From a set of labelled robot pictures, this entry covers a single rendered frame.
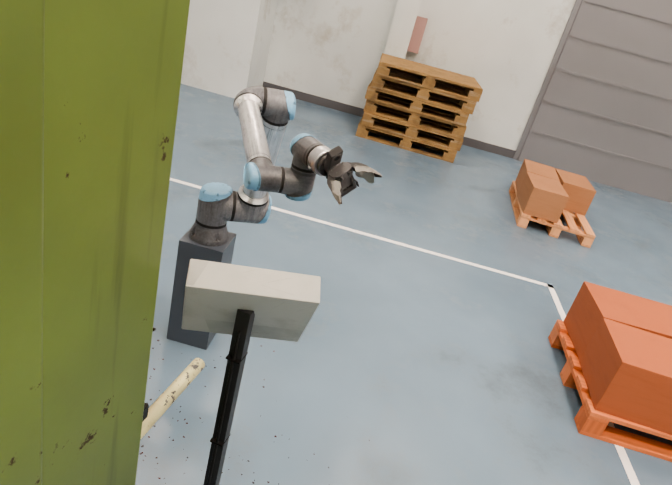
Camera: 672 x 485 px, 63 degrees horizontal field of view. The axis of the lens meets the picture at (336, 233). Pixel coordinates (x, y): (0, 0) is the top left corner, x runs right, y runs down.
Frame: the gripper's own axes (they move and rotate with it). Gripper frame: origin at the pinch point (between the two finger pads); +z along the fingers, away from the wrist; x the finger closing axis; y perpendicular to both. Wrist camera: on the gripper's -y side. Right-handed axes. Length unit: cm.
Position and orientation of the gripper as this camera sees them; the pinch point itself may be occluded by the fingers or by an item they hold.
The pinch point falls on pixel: (361, 188)
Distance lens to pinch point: 160.6
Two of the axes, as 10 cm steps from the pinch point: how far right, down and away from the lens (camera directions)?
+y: 2.4, 6.7, 7.0
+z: 5.5, 5.1, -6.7
